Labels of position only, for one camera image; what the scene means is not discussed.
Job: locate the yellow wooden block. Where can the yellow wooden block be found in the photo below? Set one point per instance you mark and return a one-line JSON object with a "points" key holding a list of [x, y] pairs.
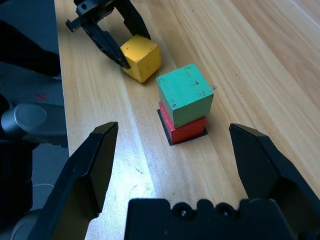
{"points": [[142, 55]]}

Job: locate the red wooden block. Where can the red wooden block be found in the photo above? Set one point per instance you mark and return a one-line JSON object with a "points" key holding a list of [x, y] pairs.
{"points": [[187, 131]]}

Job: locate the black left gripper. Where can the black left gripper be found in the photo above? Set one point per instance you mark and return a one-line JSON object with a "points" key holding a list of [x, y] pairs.
{"points": [[92, 10]]}

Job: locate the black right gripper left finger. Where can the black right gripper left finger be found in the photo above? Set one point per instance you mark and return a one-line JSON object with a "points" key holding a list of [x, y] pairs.
{"points": [[75, 190]]}

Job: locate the green wooden block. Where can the green wooden block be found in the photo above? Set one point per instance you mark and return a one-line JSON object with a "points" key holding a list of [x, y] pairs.
{"points": [[185, 92]]}

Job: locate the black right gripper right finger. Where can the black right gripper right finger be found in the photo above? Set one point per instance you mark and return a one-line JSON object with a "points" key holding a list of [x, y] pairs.
{"points": [[270, 175]]}

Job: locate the black square marker patch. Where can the black square marker patch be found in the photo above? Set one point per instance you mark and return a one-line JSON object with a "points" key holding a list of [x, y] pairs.
{"points": [[175, 143]]}

